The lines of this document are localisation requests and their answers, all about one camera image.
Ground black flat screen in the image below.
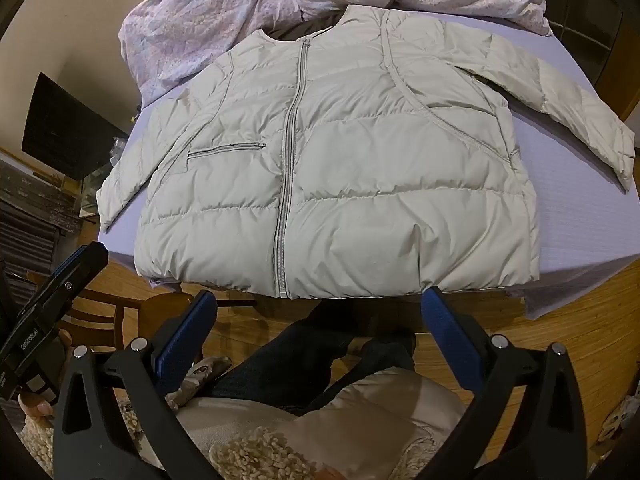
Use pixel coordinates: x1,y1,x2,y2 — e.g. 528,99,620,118
22,72,129,181

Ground floral pink quilt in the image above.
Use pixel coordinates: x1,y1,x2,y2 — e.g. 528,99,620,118
117,0,553,107

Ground person's legs dark trousers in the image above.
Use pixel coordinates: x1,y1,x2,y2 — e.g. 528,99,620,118
207,302,418,413

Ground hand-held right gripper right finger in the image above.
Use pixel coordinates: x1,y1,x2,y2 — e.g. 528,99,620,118
415,286,588,480

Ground dark slatted furniture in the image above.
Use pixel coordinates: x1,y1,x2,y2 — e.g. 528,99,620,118
0,152,83,306

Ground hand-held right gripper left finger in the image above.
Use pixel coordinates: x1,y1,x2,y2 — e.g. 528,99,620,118
52,290,221,480

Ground light beige puffer jacket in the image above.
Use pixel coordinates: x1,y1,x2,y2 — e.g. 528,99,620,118
95,4,636,301

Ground person's left hand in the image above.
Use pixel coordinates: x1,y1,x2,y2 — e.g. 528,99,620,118
17,330,75,420

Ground person's left forearm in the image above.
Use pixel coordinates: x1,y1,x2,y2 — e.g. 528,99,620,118
17,412,56,478

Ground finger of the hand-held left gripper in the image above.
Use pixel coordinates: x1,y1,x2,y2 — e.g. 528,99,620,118
22,242,109,318

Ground wooden chair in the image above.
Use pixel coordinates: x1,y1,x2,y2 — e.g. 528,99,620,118
27,271,203,361

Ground patterned slipper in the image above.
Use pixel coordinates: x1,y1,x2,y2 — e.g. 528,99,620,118
597,396,632,445
164,355,232,407

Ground dark wooden headboard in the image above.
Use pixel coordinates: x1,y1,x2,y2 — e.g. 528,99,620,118
542,0,632,126

